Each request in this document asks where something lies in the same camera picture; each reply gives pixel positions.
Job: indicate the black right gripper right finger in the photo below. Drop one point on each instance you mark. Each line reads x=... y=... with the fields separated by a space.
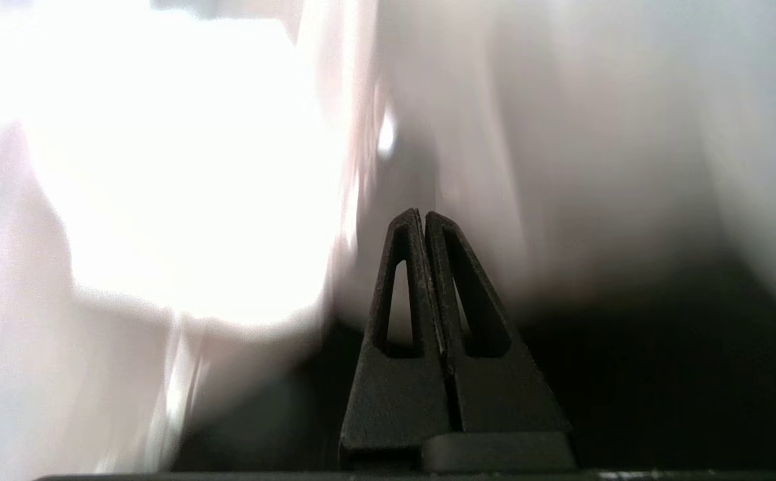
x=508 y=394

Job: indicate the white plastic bag orange trim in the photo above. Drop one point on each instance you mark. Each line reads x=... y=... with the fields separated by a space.
x=161 y=167

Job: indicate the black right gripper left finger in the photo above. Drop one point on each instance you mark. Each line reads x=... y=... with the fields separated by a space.
x=395 y=401

